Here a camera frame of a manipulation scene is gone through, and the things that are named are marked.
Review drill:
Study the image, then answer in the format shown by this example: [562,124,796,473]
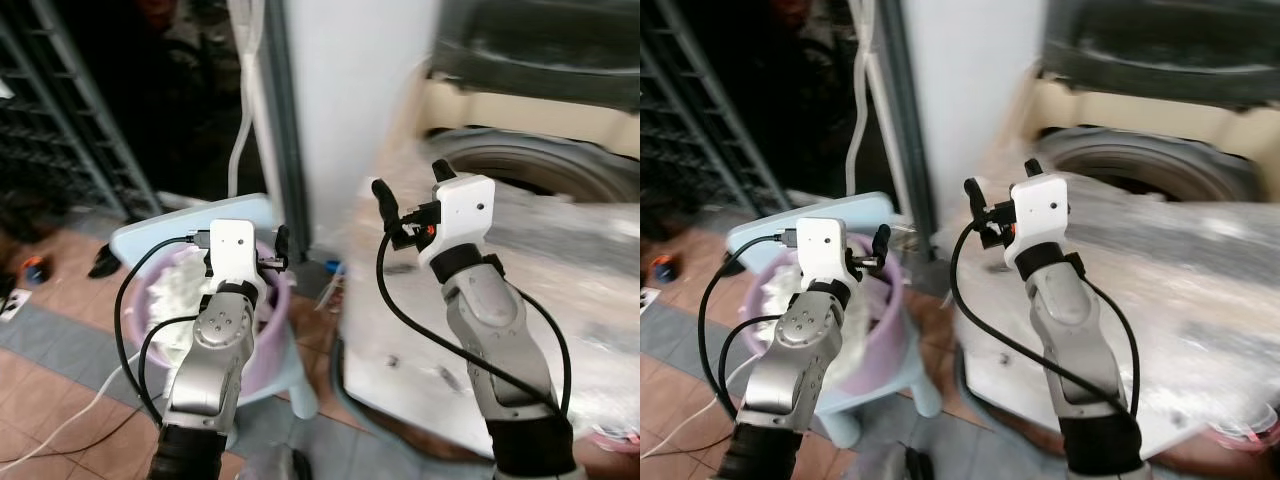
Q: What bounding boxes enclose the white crumpled clothes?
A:
[755,255,811,341]
[145,248,216,351]

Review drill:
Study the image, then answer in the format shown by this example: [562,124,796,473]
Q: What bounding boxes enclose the cream top-loading washing machine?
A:
[948,0,1280,467]
[335,0,641,463]

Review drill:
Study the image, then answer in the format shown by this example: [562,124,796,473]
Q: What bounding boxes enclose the purple plastic basin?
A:
[735,235,911,389]
[130,238,294,403]

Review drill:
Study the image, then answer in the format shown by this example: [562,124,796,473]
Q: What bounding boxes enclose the light blue plastic stool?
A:
[725,191,943,448]
[108,194,321,421]

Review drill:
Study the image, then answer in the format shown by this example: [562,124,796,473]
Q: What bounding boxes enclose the clear bubble wrap sheet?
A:
[340,180,641,441]
[955,175,1280,441]

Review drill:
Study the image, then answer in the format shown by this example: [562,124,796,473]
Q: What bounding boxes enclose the grey robot left foot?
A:
[860,443,936,480]
[238,445,313,480]

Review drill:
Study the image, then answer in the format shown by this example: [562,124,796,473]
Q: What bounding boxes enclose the dark metal grid rack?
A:
[640,0,766,216]
[0,0,136,219]

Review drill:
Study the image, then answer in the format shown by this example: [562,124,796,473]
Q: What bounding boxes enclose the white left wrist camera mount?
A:
[206,219,267,301]
[794,216,857,297]

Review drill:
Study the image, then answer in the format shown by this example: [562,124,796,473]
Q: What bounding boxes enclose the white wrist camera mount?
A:
[206,219,267,301]
[794,216,857,297]
[1007,171,1070,264]
[417,174,497,267]

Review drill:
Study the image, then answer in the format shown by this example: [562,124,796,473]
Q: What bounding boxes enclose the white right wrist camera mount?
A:
[417,174,497,267]
[1007,171,1070,264]

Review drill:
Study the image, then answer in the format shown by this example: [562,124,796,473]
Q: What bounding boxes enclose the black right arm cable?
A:
[950,222,1143,419]
[376,232,573,416]

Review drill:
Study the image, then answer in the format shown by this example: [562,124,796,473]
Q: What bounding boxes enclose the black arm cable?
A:
[698,233,798,421]
[950,222,1143,419]
[113,235,209,429]
[376,232,573,416]

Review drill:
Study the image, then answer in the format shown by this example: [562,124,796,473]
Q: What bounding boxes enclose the grey door frame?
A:
[255,0,313,253]
[872,0,939,241]

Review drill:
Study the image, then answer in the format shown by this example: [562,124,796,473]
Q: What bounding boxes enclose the white hanging cable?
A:
[845,0,886,199]
[227,0,269,201]

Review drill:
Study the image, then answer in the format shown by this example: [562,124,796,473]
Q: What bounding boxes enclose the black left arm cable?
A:
[113,235,209,429]
[698,233,798,421]

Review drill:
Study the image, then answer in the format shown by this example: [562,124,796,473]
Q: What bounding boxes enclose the white floor cable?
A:
[640,355,756,461]
[0,352,151,471]

